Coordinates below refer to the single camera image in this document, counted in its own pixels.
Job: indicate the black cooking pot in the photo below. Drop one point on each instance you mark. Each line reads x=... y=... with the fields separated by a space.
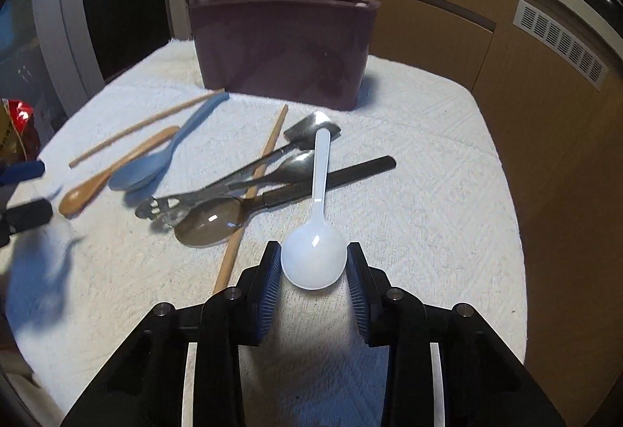
x=610 y=10

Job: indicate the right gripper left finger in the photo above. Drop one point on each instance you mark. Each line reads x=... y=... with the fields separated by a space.
x=237 y=316

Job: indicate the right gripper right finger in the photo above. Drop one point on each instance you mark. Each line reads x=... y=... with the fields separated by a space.
x=388 y=316

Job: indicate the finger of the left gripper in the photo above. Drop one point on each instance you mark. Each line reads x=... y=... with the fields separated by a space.
x=20 y=172
x=28 y=216

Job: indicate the large metal spoon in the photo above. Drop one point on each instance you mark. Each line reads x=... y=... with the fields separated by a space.
x=210 y=223

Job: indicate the white towel table cover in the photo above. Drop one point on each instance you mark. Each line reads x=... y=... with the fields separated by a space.
x=433 y=210

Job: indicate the purple plastic utensil bin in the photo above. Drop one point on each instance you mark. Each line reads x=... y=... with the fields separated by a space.
x=305 y=51

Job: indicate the white plastic spoon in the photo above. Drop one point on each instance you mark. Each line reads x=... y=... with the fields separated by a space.
x=314 y=256

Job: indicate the small metal spoon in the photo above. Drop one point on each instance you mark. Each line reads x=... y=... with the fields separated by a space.
x=295 y=168

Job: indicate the metal slotted spatula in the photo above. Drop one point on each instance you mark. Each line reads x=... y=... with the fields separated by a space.
x=301 y=136

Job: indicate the wooden spoon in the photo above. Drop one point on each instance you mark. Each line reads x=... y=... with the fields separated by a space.
x=76 y=199

